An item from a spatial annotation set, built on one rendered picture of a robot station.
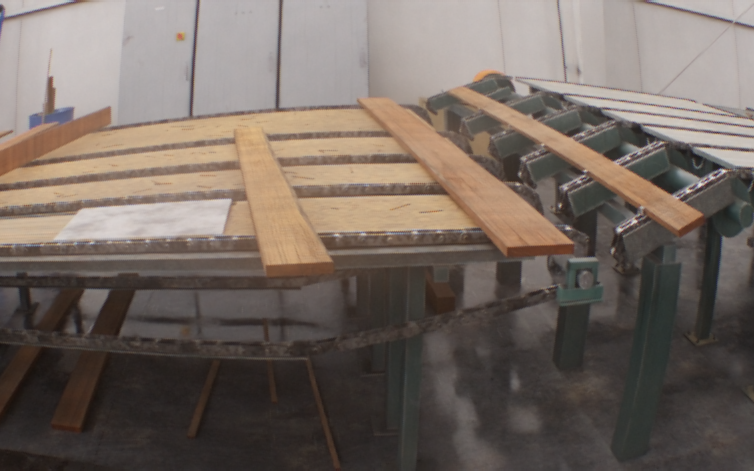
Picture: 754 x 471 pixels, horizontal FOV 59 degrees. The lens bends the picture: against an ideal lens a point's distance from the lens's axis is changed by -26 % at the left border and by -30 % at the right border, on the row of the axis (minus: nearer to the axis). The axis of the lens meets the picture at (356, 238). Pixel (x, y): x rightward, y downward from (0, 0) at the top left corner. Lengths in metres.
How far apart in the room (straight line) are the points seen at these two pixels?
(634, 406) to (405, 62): 6.19
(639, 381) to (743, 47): 7.99
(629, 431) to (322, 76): 5.66
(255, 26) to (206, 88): 0.74
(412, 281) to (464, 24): 6.22
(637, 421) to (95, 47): 7.13
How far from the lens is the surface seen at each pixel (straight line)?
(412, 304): 2.47
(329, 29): 7.72
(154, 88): 7.83
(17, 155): 4.30
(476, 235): 2.36
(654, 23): 9.39
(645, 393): 2.70
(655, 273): 2.52
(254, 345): 2.45
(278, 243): 2.15
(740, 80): 10.19
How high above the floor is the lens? 1.42
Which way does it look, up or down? 14 degrees down
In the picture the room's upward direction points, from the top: 1 degrees counter-clockwise
